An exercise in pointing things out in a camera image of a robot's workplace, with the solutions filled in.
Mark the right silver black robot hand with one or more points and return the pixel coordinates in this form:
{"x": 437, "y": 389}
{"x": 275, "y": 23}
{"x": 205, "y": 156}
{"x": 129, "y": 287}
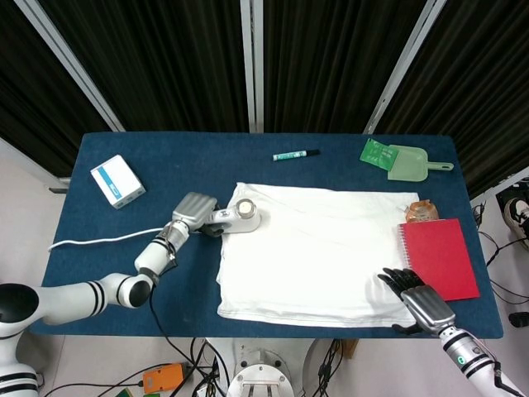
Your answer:
{"x": 427, "y": 308}

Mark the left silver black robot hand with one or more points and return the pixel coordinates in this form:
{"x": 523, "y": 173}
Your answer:
{"x": 194, "y": 207}

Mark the silver robot base column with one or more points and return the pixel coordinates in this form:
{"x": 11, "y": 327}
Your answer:
{"x": 260, "y": 372}

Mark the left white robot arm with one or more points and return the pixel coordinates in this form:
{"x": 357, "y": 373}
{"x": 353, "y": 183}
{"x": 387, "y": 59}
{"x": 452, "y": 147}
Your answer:
{"x": 153, "y": 254}

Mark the white cloth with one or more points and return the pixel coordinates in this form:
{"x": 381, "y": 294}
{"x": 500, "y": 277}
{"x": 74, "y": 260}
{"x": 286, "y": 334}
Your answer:
{"x": 310, "y": 256}

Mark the dark blue table mat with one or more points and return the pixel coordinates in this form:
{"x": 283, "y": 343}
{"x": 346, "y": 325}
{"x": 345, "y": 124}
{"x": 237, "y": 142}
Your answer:
{"x": 186, "y": 165}

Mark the red spiral notebook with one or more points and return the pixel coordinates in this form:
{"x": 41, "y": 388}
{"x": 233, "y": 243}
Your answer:
{"x": 442, "y": 252}

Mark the white and blue box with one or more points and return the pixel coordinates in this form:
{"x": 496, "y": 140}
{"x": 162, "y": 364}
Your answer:
{"x": 117, "y": 182}

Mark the small black floor object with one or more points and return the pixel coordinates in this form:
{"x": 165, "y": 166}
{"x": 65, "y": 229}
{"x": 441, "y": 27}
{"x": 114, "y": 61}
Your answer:
{"x": 520, "y": 319}

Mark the orange snack packet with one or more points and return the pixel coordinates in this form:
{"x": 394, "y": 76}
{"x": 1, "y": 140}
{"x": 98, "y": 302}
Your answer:
{"x": 421, "y": 211}

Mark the green marker pen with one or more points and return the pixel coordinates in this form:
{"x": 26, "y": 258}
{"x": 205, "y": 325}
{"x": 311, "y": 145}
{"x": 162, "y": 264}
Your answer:
{"x": 291, "y": 155}

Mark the white and black shoe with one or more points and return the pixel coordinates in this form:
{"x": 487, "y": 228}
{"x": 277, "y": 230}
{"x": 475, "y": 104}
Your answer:
{"x": 518, "y": 219}

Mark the pale green plastic dustpan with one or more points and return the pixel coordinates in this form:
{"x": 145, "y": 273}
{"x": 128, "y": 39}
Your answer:
{"x": 409, "y": 165}

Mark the black curtain panel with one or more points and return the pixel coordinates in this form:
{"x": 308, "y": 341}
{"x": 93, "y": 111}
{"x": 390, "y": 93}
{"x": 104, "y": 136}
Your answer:
{"x": 479, "y": 82}
{"x": 330, "y": 62}
{"x": 165, "y": 62}
{"x": 25, "y": 82}

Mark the green foil packet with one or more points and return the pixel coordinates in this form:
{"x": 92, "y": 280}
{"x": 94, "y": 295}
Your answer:
{"x": 376, "y": 155}

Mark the orange device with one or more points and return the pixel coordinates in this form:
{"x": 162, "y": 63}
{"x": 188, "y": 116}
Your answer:
{"x": 163, "y": 377}

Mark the green board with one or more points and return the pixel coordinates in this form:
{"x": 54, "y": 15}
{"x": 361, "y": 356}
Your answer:
{"x": 126, "y": 392}

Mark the grey metal frame post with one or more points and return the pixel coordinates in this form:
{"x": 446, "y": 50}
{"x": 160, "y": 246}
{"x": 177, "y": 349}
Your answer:
{"x": 252, "y": 66}
{"x": 403, "y": 62}
{"x": 70, "y": 62}

